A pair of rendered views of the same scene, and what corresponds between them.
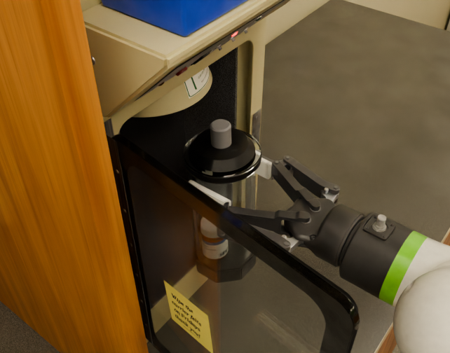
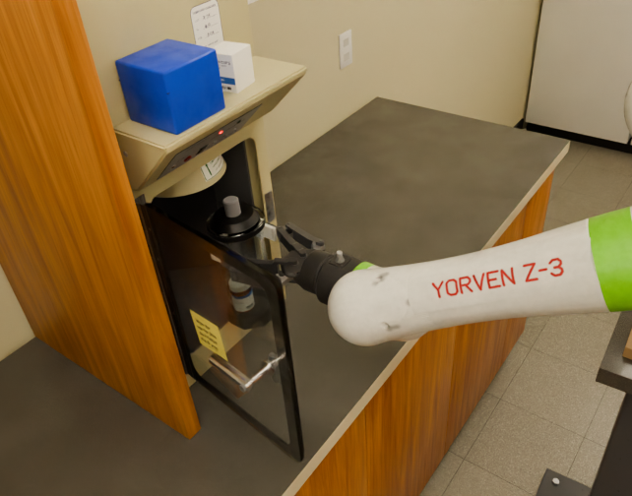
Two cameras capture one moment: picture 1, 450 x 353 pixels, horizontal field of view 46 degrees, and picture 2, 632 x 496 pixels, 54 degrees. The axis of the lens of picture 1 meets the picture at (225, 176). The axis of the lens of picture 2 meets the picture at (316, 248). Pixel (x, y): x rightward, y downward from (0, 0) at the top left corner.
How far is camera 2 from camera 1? 0.45 m
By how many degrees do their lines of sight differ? 6
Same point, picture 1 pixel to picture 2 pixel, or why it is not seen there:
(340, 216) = (315, 256)
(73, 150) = (113, 204)
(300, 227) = (289, 268)
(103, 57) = (131, 152)
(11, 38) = (75, 141)
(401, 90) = (428, 175)
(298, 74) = (337, 168)
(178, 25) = (172, 128)
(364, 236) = (329, 267)
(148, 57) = (155, 148)
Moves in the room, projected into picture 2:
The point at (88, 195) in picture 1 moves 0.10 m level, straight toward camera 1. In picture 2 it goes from (124, 233) to (135, 276)
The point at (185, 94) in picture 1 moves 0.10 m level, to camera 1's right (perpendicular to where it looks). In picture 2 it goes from (203, 178) to (259, 174)
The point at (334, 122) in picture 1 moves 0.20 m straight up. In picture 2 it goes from (364, 207) to (362, 142)
